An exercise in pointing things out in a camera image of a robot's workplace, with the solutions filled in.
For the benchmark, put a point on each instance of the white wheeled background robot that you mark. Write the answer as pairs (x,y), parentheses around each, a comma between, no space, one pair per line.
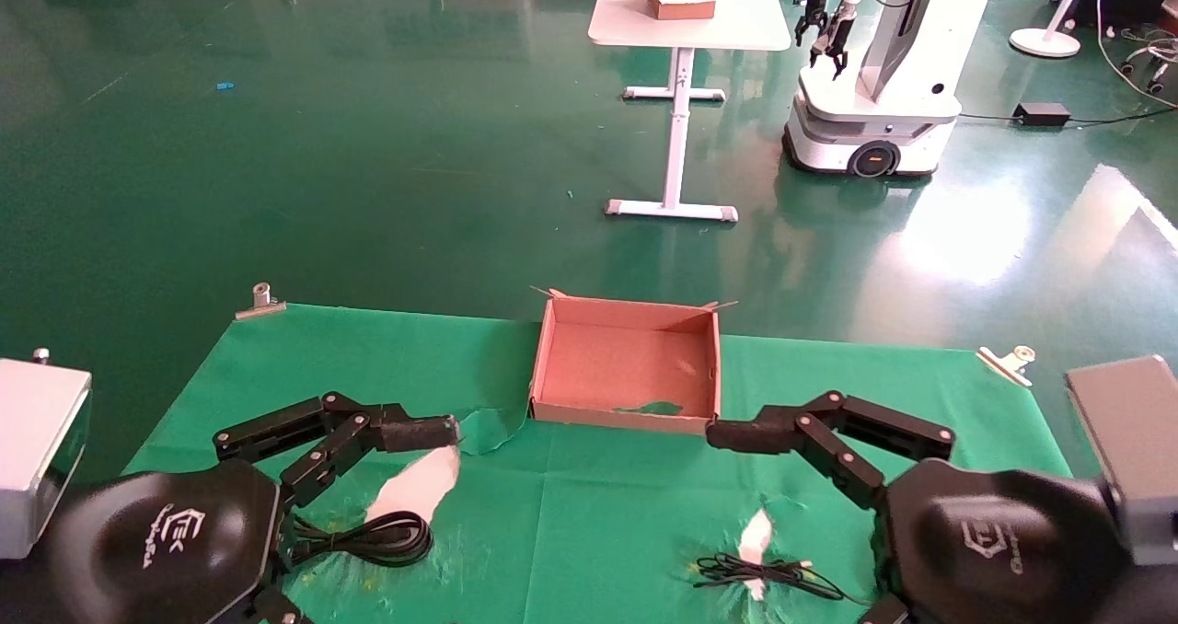
(883,127)

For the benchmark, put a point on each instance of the black background robot gripper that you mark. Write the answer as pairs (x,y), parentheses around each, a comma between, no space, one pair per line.
(812,21)
(831,44)

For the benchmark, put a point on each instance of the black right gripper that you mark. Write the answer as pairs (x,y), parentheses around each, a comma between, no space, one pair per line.
(1003,550)

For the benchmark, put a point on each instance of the white table with legs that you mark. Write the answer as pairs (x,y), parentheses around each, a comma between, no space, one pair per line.
(736,26)

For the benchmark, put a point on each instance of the white floor stand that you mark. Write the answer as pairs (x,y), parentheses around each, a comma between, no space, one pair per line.
(1045,42)

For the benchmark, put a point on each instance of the silver metal cloth clip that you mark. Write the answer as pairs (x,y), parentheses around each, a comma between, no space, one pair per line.
(260,308)
(1003,364)

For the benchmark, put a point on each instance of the right wrist camera housing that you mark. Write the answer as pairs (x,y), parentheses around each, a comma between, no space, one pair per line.
(1132,449)

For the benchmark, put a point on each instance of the open brown cardboard box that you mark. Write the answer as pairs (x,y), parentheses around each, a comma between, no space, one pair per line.
(626,357)

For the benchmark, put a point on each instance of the black power adapter brick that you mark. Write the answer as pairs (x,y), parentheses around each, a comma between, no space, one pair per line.
(1042,114)

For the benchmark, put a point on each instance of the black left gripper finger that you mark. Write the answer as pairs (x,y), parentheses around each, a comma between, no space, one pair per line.
(405,431)

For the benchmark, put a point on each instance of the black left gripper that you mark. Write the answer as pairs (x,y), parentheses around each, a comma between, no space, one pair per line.
(156,550)

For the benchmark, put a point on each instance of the green table cloth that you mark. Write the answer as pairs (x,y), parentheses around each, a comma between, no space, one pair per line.
(598,514)

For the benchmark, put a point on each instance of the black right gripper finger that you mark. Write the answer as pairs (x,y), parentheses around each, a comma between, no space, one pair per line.
(755,433)

